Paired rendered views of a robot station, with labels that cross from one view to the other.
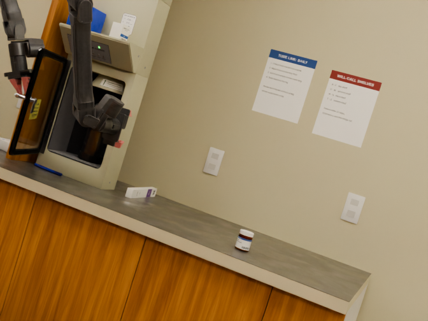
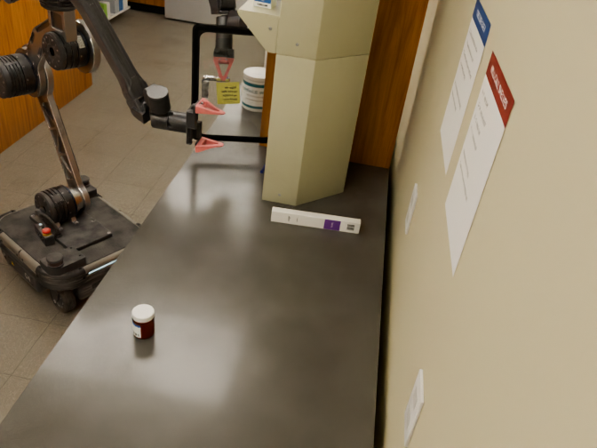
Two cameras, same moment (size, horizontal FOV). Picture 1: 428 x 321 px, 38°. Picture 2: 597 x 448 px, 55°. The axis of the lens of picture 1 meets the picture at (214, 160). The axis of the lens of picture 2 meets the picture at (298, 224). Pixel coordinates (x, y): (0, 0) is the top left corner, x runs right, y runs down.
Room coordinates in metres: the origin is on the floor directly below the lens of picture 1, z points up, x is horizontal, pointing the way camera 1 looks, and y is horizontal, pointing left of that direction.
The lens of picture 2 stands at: (2.13, -1.14, 1.91)
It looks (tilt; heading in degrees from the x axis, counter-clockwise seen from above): 34 degrees down; 75
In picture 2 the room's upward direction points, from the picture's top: 8 degrees clockwise
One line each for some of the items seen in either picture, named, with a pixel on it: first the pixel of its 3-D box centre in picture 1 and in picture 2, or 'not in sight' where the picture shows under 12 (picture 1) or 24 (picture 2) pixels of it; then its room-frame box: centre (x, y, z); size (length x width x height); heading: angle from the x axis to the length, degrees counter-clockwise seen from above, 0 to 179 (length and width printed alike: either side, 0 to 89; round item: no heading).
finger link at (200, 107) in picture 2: (123, 118); (208, 115); (2.23, 0.36, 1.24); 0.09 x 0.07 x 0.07; 161
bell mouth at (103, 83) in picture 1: (113, 85); not in sight; (2.55, 0.49, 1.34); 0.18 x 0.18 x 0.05
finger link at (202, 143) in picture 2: (117, 136); (207, 138); (2.23, 0.35, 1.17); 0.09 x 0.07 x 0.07; 161
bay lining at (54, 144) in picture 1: (100, 120); not in sight; (2.57, 0.50, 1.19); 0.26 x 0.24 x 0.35; 71
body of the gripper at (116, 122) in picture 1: (110, 125); (183, 122); (2.16, 0.38, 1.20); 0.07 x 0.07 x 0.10; 71
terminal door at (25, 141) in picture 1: (39, 104); (237, 87); (2.34, 0.69, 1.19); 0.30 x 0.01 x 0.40; 177
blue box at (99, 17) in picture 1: (86, 19); not in sight; (2.43, 0.64, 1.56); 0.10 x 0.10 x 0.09; 71
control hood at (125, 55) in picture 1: (97, 48); (268, 17); (2.40, 0.56, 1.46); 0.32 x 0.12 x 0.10; 71
